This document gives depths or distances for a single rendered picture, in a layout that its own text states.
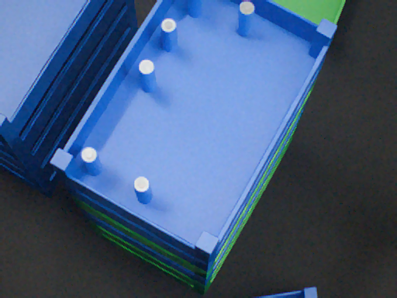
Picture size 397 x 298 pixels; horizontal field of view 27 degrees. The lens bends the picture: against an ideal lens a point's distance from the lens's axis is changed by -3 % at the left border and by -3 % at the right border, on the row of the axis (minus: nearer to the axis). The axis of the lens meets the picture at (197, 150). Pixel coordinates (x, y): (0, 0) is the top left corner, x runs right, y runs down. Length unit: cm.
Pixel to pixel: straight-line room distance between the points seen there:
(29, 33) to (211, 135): 30
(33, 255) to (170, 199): 47
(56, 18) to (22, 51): 6
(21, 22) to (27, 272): 44
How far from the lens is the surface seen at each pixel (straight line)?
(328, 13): 152
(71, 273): 140
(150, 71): 97
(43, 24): 116
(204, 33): 105
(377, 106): 148
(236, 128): 101
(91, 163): 95
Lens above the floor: 137
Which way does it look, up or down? 75 degrees down
